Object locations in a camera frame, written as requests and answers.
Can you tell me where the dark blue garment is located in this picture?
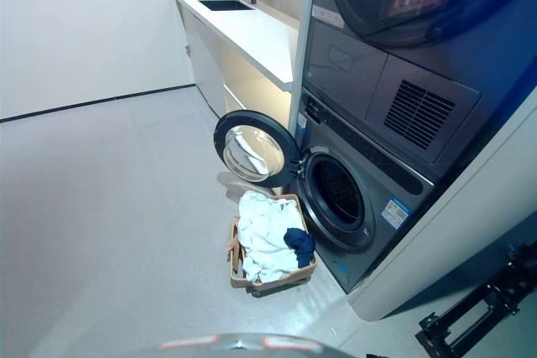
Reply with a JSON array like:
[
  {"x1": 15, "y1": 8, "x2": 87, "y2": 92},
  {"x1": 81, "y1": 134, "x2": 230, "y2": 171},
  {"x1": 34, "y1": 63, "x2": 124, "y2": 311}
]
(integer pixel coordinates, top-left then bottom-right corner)
[{"x1": 283, "y1": 227, "x2": 316, "y2": 269}]

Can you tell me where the round washing machine door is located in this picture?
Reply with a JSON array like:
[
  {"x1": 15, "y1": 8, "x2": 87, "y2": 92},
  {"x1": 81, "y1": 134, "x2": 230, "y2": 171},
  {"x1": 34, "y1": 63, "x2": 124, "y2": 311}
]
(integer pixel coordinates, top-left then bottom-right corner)
[{"x1": 212, "y1": 109, "x2": 305, "y2": 189}]

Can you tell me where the white clothes pile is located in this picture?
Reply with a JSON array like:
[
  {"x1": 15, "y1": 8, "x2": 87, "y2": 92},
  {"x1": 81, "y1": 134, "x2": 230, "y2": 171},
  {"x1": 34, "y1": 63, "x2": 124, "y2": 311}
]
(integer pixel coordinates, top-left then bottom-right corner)
[{"x1": 237, "y1": 189, "x2": 310, "y2": 285}]

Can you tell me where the grey front-load washing machine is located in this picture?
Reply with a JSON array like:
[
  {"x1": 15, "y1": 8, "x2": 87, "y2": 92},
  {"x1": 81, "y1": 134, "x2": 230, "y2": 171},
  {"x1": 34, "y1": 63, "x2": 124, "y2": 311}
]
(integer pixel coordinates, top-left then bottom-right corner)
[{"x1": 288, "y1": 87, "x2": 437, "y2": 294}]

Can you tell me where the woven brown laundry basket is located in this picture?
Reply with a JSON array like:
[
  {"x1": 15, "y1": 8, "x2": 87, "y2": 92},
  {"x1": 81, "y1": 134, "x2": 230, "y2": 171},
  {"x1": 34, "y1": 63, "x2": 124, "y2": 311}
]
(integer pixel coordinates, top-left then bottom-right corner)
[{"x1": 228, "y1": 193, "x2": 319, "y2": 298}]

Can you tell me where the white counter cabinet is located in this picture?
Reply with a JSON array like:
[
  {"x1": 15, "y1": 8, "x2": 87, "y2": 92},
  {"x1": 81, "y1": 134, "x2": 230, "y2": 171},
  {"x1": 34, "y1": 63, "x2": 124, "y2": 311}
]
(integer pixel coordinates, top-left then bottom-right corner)
[{"x1": 174, "y1": 0, "x2": 300, "y2": 121}]

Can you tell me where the grey stacked tumble dryer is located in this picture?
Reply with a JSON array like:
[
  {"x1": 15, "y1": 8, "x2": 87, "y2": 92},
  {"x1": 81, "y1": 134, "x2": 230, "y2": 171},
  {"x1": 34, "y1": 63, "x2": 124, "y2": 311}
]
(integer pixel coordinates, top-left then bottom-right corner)
[{"x1": 300, "y1": 0, "x2": 537, "y2": 186}]

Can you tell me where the energy label sticker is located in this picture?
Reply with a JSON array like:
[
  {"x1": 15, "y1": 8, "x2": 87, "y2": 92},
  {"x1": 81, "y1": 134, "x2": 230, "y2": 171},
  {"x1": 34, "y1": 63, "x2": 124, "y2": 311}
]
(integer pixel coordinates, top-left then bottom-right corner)
[{"x1": 381, "y1": 197, "x2": 412, "y2": 226}]

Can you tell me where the dark recessed sink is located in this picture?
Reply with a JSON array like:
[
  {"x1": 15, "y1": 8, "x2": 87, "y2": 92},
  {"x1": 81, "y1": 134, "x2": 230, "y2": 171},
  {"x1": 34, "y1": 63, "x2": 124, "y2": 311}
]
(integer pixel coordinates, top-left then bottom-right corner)
[{"x1": 196, "y1": 0, "x2": 257, "y2": 13}]

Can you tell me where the grey robot torso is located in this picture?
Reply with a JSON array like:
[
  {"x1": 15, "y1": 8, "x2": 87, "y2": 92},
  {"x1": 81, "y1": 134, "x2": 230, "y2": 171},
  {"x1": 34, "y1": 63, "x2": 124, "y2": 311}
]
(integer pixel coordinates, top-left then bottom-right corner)
[{"x1": 125, "y1": 331, "x2": 337, "y2": 358}]

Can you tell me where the black metal stand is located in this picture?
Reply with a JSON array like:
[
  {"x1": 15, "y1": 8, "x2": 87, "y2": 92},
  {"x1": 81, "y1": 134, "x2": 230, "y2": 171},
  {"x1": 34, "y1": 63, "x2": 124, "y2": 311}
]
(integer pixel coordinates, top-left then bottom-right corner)
[{"x1": 414, "y1": 242, "x2": 537, "y2": 358}]

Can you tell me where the white appliance enclosure cabinet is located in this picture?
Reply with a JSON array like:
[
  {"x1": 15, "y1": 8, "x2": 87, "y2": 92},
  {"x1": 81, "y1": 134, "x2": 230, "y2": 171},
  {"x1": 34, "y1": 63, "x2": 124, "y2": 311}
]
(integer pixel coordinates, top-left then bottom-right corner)
[{"x1": 286, "y1": 0, "x2": 537, "y2": 322}]

